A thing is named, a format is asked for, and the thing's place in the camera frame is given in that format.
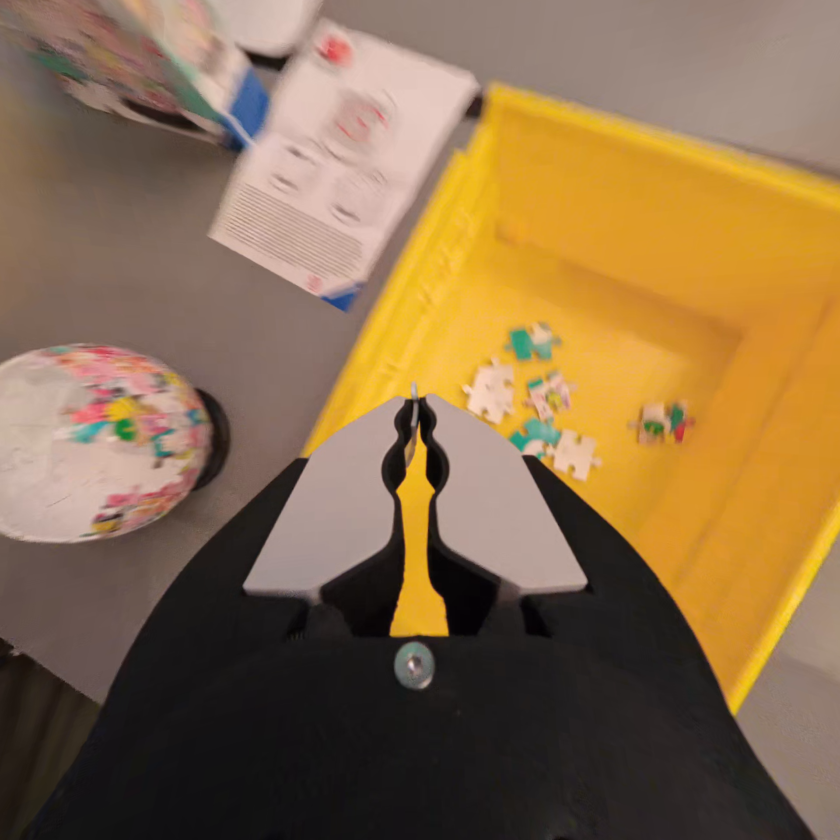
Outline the colourful puzzle ball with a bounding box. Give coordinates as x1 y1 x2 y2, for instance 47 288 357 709
0 343 214 544

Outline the white instruction leaflet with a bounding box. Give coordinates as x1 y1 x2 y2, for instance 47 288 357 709
206 18 481 312

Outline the puzzle ball cardboard box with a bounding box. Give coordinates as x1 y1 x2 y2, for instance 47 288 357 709
0 0 271 152

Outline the white stand foot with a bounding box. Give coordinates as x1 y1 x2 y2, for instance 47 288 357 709
217 0 322 60

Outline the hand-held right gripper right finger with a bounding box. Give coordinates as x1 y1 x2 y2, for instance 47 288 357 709
419 394 589 597

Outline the pile of puzzle pieces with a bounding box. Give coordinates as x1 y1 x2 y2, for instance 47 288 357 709
462 322 697 483

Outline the black ball stand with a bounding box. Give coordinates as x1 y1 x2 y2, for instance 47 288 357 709
190 387 232 492

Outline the yellow plastic bin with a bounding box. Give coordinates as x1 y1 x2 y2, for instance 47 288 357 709
302 82 840 716

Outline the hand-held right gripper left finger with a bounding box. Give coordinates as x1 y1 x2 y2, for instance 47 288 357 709
243 395 412 602

